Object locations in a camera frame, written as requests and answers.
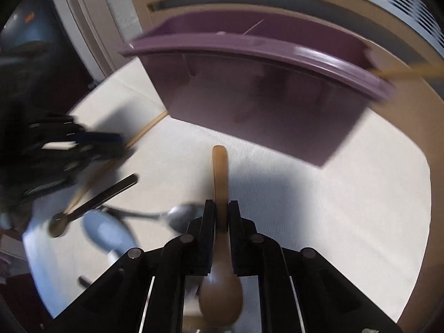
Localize metal peeler handle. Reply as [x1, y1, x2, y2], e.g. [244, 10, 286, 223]
[100, 204, 205, 233]

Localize wooden utensil handles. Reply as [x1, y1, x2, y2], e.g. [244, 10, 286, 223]
[364, 47, 444, 79]

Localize wooden chopstick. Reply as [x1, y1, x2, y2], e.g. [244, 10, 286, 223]
[64, 110, 169, 214]

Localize white cloth mat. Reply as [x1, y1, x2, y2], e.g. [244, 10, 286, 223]
[21, 57, 434, 333]

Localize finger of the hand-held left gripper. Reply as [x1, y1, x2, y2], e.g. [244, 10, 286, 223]
[17, 165, 92, 206]
[31, 114, 126, 162]

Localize light blue utensil handle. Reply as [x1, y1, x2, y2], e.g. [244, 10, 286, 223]
[81, 210, 137, 261]

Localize black-handled metal spoon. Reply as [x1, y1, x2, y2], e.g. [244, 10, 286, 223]
[48, 174, 139, 239]

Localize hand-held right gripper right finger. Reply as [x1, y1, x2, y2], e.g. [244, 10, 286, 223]
[227, 200, 403, 333]

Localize wooden spoon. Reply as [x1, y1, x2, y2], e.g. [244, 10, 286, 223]
[198, 145, 243, 328]

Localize purple utensil caddy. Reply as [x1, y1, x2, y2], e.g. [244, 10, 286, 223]
[120, 10, 398, 167]

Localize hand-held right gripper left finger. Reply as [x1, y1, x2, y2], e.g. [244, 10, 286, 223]
[45, 199, 218, 333]

